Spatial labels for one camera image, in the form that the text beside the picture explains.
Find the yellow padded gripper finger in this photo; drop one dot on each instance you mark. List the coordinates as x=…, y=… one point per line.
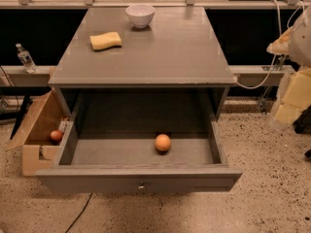
x=293, y=97
x=281, y=46

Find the orange fruit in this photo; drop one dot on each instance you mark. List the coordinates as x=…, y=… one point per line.
x=162, y=142

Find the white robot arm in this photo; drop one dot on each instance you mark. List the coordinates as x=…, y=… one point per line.
x=300, y=48

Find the grey open top drawer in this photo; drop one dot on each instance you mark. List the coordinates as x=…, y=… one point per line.
x=109, y=145

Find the grey drawer cabinet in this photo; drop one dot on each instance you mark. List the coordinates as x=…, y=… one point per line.
x=178, y=49

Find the metal drawer knob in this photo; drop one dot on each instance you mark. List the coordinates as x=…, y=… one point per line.
x=141, y=186

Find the white ceramic bowl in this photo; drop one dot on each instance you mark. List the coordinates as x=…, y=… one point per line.
x=140, y=15

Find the yellow sponge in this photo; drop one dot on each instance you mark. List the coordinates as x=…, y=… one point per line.
x=105, y=41

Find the small white item in box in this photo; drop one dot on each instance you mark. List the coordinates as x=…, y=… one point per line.
x=62, y=126

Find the red apple in box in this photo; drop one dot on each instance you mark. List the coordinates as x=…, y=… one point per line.
x=56, y=136

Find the clear plastic water bottle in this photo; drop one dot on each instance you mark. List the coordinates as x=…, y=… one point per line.
x=26, y=59

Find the cardboard box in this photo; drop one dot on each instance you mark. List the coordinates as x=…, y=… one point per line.
x=33, y=136

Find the grey wall ledge rail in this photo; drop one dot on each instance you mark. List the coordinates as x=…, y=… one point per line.
x=248, y=75

